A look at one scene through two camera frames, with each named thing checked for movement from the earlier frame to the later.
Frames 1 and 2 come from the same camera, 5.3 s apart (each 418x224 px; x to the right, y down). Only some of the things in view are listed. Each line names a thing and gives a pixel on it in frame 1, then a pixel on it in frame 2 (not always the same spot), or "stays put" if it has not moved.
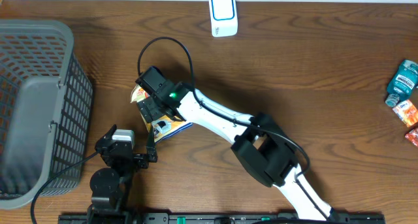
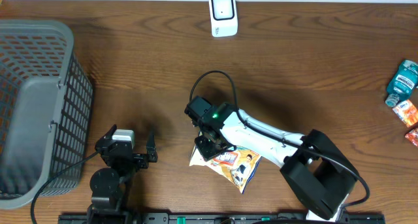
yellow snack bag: [164, 127] -> [237, 166]
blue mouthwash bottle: [403, 83] stays put
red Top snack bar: [413, 136] stays put
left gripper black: [142, 160] stays put
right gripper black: [146, 109] -> [206, 153]
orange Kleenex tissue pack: [407, 112] stays put
